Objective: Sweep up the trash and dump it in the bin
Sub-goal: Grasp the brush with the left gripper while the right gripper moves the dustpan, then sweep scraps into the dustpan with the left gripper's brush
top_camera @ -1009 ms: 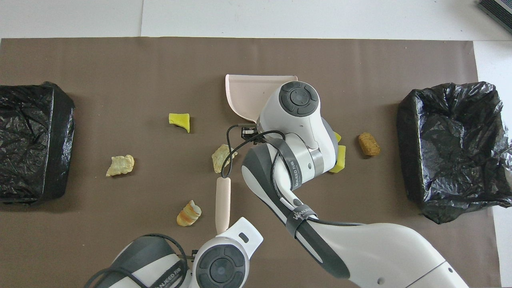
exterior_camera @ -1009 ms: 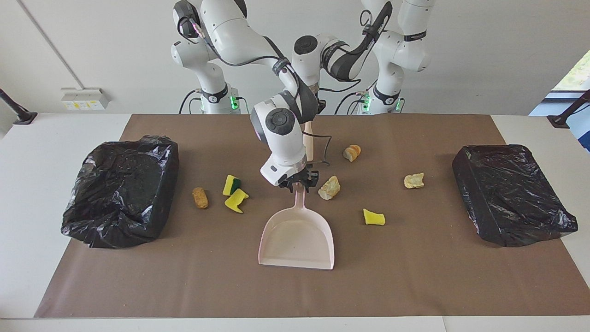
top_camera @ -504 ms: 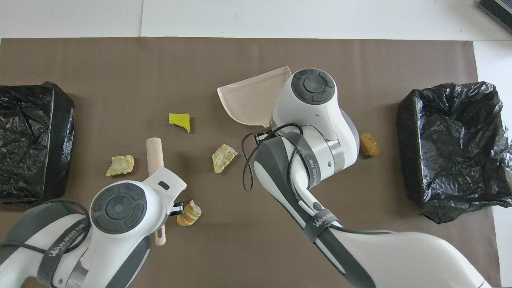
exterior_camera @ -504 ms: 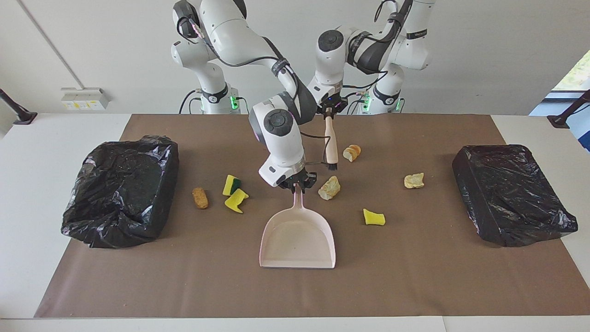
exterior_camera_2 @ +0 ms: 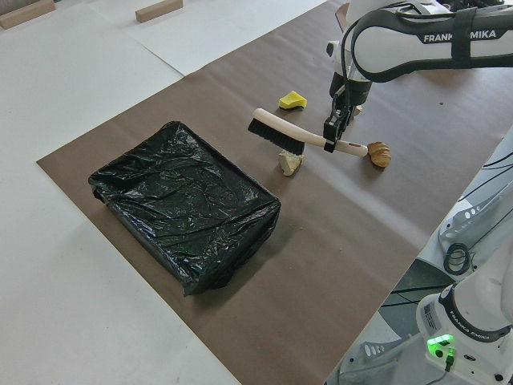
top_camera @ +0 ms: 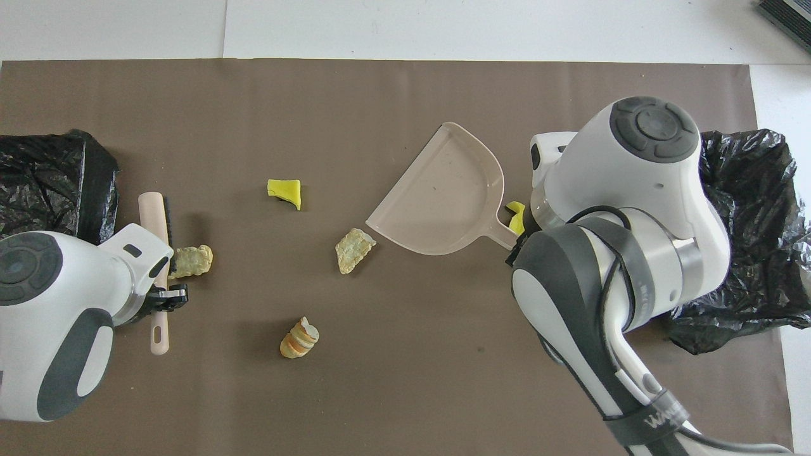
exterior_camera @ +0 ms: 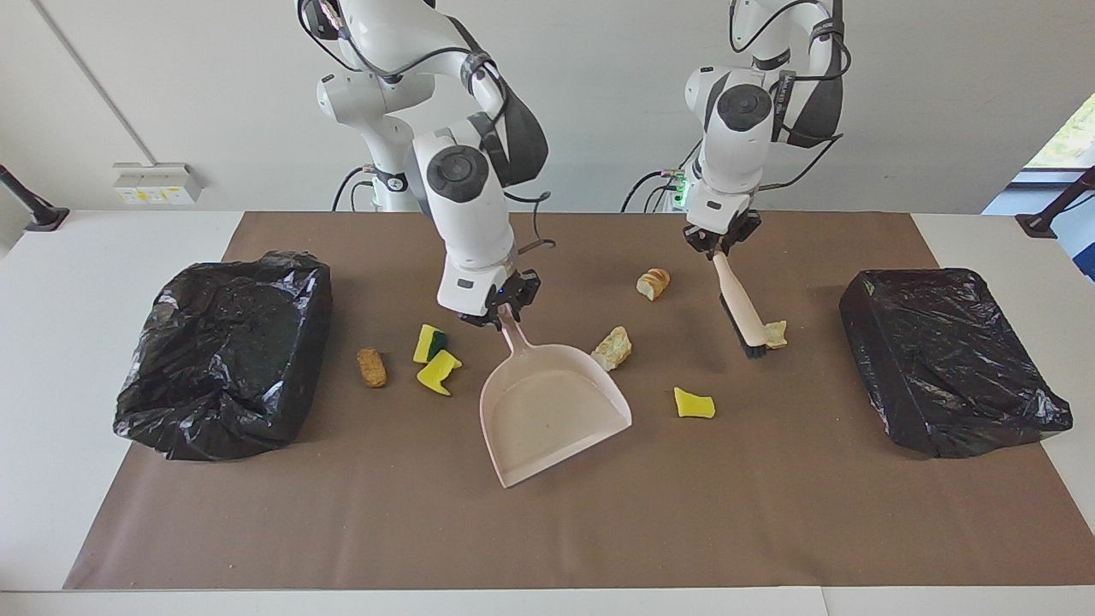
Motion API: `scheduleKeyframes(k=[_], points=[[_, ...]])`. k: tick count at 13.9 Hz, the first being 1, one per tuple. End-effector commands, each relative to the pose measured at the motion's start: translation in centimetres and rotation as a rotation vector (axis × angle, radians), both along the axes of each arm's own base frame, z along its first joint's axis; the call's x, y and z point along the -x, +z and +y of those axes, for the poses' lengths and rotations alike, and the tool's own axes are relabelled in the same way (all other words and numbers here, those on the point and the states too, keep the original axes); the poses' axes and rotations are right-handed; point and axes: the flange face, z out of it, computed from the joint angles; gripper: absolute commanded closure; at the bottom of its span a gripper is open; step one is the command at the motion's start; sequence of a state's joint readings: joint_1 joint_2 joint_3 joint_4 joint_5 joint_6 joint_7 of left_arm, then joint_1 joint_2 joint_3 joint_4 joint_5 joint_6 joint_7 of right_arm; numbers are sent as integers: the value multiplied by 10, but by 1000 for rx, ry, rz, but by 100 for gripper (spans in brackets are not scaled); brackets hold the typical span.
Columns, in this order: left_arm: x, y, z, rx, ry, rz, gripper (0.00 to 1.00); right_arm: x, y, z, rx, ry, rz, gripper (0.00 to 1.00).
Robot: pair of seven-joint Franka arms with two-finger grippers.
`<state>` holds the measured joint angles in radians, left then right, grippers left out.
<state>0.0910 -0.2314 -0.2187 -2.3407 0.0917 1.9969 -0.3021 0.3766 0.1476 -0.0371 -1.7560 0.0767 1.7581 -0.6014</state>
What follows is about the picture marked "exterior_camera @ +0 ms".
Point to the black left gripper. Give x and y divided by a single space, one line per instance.
723 233

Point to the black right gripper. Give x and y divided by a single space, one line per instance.
506 295

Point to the beige hand brush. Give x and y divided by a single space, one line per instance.
740 304

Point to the striped orange bread piece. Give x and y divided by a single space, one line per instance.
653 284

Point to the yellow green sponge piece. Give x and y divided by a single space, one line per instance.
425 344
693 404

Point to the notched yellow sponge piece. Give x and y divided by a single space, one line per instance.
438 375

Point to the pink plastic dustpan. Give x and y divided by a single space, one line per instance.
547 411

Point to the small beige foam chunk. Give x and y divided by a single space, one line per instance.
777 335

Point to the large beige foam chunk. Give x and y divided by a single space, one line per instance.
613 346

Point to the brown cork-like lump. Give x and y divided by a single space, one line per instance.
371 368

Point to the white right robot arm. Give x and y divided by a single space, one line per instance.
470 222

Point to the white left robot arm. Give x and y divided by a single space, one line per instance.
736 154

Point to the flat bin with black bag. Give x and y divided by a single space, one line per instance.
941 359

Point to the open bin with black bag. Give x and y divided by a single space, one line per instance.
222 368

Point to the brown paper table mat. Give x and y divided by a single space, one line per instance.
547 539

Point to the black clamp stand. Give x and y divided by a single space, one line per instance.
1048 218
38 214

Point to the window pane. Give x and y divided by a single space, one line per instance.
1074 141

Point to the white wall socket box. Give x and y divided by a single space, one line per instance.
158 182

